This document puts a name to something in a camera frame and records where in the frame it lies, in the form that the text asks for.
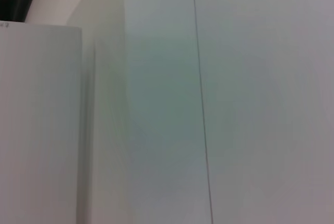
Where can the white partition board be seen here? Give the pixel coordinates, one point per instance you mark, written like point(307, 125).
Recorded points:
point(39, 130)

